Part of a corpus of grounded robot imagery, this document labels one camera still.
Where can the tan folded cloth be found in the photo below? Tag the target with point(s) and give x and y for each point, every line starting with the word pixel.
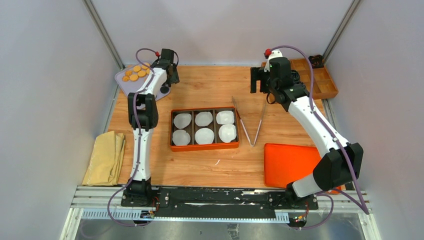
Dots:
pixel 106 160

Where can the swirl yellow cookie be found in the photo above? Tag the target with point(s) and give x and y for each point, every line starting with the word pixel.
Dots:
pixel 125 78
pixel 128 73

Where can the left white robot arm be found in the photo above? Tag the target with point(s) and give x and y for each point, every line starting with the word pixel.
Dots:
pixel 143 117

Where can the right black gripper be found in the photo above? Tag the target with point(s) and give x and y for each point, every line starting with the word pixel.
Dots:
pixel 258 74

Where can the black rolled fabric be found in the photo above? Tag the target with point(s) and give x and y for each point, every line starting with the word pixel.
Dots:
pixel 317 61

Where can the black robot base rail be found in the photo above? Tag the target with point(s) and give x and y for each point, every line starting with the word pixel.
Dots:
pixel 218 203

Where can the wooden divided organizer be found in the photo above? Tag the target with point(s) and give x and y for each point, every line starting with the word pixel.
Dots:
pixel 323 85

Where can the orange compartment box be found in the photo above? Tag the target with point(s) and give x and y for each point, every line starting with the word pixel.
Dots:
pixel 193 146

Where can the black sandwich cookie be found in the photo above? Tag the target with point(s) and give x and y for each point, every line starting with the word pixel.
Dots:
pixel 164 89

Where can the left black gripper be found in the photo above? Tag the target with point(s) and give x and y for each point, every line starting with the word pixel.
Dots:
pixel 174 79

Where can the orange box lid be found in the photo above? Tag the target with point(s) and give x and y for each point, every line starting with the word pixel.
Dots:
pixel 300 168

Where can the lavender cookie tray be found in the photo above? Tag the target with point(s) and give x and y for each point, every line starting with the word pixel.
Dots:
pixel 132 82

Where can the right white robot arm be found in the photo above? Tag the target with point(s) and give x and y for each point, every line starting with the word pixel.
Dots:
pixel 340 160

